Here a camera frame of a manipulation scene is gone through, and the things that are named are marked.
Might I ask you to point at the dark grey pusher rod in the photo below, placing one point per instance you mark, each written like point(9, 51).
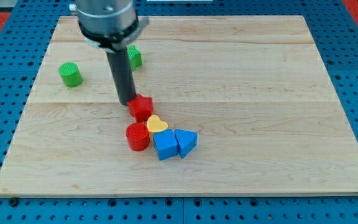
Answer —
point(120, 67)

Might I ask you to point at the red star block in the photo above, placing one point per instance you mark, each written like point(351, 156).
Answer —
point(141, 107)

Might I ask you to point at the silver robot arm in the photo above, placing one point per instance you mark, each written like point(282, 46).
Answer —
point(112, 25)

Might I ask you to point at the green star block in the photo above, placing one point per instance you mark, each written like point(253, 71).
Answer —
point(135, 57)

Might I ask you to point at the green cylinder block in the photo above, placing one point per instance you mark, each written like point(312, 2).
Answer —
point(70, 74)

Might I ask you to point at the yellow heart block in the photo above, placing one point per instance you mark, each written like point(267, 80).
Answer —
point(155, 125)

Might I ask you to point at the red cylinder block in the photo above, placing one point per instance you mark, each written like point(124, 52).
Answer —
point(137, 136)

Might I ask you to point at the blue cube block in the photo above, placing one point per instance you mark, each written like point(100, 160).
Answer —
point(166, 144)

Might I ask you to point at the blue triangle block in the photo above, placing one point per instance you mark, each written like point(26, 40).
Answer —
point(187, 140)

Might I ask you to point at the wooden board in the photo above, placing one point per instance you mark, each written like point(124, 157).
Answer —
point(254, 88)

